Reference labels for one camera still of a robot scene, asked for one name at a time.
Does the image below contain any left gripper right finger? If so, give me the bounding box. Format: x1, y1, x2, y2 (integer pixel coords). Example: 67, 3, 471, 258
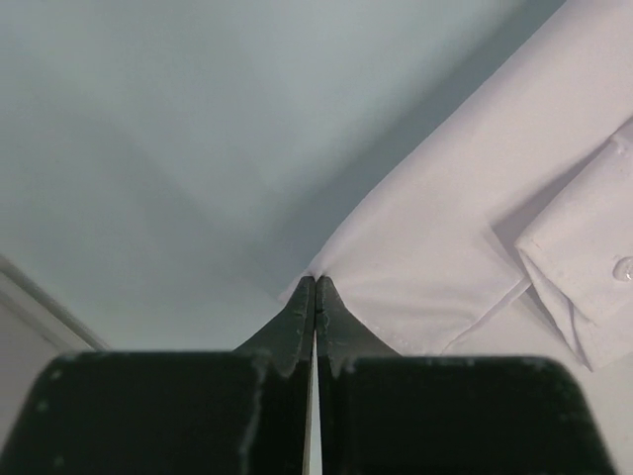
316, 277, 615, 474

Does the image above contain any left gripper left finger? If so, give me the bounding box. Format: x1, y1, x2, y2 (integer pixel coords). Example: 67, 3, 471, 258
2, 277, 316, 474

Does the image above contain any white long sleeve shirt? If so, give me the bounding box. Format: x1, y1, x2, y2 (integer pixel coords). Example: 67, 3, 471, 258
307, 1, 632, 369

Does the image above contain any left aluminium corner post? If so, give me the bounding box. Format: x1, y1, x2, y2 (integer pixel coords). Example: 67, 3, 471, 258
1, 256, 110, 351

